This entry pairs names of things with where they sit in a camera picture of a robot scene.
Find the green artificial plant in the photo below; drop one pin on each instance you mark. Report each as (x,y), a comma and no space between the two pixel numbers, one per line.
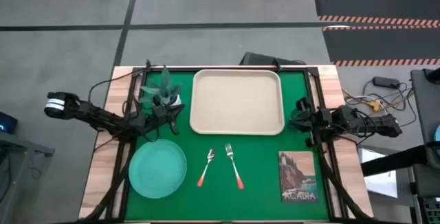
(161,88)

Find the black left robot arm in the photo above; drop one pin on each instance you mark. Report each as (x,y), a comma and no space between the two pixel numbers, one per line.
(99,119)

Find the black hazard-striped floor mat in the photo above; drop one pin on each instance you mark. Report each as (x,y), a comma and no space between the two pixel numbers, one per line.
(378,45)
(374,4)

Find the teal round plate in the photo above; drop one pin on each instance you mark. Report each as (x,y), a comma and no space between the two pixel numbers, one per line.
(158,169)

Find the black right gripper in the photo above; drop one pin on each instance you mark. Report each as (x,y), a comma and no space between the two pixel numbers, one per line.
(319,119)

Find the black keyboard table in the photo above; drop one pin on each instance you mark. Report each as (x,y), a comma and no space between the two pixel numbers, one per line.
(424,182)

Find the beige plastic tray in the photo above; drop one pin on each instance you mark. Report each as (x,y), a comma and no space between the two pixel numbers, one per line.
(237,102)

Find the black box on floor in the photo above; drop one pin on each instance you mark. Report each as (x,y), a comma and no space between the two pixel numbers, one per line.
(258,59)

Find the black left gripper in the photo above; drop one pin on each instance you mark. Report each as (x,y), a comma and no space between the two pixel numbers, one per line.
(161,114)

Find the black device with blue light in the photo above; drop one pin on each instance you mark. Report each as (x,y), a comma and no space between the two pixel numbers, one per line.
(7,122)

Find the white paper sheet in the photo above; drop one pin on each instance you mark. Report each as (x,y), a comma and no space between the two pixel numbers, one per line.
(379,179)

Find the black diagonal support bar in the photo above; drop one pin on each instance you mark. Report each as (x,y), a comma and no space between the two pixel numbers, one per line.
(395,160)

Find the black power adapter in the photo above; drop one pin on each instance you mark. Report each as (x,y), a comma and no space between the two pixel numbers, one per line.
(385,82)

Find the spare blue plate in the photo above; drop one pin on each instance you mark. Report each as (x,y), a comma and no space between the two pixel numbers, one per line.
(438,133)

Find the black keyboard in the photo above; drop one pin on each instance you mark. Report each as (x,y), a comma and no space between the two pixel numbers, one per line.
(431,212)

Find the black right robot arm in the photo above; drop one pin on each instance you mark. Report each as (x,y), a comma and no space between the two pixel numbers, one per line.
(378,124)

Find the Acadia picture book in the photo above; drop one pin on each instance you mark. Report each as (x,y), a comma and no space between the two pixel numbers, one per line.
(297,179)

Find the white plant pot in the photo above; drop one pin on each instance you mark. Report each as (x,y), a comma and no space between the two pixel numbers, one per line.
(176,100)

